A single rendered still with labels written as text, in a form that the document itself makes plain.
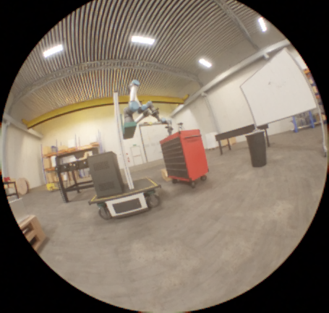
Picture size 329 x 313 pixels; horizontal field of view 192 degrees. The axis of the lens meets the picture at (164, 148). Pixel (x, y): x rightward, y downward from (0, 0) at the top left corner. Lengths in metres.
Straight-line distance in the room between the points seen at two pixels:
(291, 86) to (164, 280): 2.97
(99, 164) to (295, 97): 3.36
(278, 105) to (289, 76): 0.74
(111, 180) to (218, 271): 1.25
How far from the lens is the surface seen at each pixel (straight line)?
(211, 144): 8.19
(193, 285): 0.70
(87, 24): 8.24
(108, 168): 1.20
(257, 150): 2.00
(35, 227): 1.63
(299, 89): 2.57
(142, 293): 0.74
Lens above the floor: 0.68
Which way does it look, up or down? 2 degrees up
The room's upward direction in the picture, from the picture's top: 13 degrees counter-clockwise
